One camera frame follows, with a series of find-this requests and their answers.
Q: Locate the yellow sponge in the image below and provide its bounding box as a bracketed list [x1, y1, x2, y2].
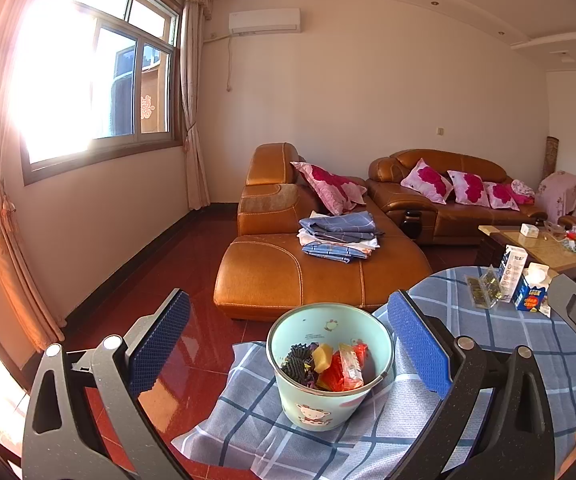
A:
[315, 344, 341, 375]

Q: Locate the sliding window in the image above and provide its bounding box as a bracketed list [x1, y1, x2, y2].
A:
[10, 0, 184, 186]

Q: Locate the black knitted scrubber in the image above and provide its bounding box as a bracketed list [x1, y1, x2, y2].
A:
[280, 342, 321, 386]

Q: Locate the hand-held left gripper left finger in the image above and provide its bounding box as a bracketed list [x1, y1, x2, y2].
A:
[20, 287, 191, 480]

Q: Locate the white folded cloth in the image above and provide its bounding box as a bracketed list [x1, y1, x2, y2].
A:
[297, 227, 384, 253]

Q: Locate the plain red plastic bag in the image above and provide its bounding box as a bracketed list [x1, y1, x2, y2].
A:
[318, 342, 371, 392]

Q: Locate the brown leather chaise sofa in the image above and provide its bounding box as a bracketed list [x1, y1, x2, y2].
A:
[213, 142, 434, 322]

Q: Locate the mint green trash bin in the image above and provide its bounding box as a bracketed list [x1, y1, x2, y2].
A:
[266, 302, 395, 432]

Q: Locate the clear packet with gold pieces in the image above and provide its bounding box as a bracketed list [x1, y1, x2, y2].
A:
[464, 265, 501, 308]

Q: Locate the blue tissue box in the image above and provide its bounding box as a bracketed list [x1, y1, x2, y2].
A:
[513, 262, 554, 311]

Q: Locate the pink floral pillow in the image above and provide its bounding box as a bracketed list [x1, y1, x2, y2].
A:
[447, 170, 491, 207]
[485, 181, 521, 211]
[400, 158, 455, 205]
[290, 161, 369, 216]

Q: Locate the pink rolled blanket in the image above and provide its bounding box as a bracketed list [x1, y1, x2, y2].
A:
[507, 179, 536, 206]

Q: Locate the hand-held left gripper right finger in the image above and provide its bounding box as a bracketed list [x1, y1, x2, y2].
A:
[387, 289, 556, 480]

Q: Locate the blue plaid folded sheet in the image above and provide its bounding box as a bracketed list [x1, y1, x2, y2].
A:
[299, 211, 379, 245]

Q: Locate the blue plaid tablecloth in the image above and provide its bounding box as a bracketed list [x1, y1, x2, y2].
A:
[170, 266, 576, 480]

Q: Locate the pink floral cloth cover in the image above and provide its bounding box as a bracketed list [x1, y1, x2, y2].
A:
[538, 171, 576, 218]

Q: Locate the blue striped folded sheet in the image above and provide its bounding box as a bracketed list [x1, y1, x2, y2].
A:
[302, 241, 369, 264]

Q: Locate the dark wooden coffee table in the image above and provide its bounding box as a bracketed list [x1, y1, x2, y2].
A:
[477, 224, 576, 286]

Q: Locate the white air conditioner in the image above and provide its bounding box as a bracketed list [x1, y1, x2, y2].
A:
[228, 8, 301, 37]

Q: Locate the beige curtain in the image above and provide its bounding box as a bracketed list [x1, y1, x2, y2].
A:
[145, 0, 214, 211]

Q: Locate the tall white box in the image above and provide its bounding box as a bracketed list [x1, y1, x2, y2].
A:
[498, 244, 526, 303]

